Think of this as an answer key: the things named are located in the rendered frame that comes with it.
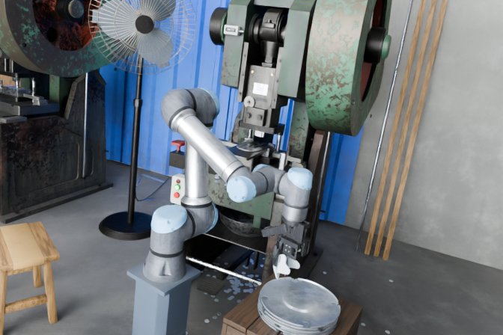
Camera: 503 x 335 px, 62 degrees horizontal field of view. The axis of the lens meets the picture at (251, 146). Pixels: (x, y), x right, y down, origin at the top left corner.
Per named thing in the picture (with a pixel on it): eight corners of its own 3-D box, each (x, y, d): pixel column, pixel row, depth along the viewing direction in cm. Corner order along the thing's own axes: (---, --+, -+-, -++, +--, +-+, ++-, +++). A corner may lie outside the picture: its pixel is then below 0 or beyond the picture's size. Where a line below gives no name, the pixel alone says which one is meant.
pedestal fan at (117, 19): (140, 257, 238) (161, -38, 200) (56, 226, 261) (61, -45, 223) (233, 196, 350) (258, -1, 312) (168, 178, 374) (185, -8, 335)
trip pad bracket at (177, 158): (183, 192, 204) (186, 154, 199) (166, 187, 207) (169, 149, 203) (189, 188, 209) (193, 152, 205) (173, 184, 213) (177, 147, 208)
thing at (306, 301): (329, 282, 165) (330, 280, 165) (349, 331, 137) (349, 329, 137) (257, 275, 163) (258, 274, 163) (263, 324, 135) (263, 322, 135)
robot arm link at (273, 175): (245, 166, 128) (274, 176, 122) (265, 161, 137) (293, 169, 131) (242, 190, 130) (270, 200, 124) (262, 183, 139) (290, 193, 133)
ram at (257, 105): (266, 128, 195) (275, 65, 188) (238, 123, 200) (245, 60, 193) (278, 124, 211) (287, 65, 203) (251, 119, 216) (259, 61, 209)
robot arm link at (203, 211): (169, 236, 153) (168, 87, 144) (197, 225, 165) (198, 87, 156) (193, 244, 146) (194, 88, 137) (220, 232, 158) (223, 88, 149)
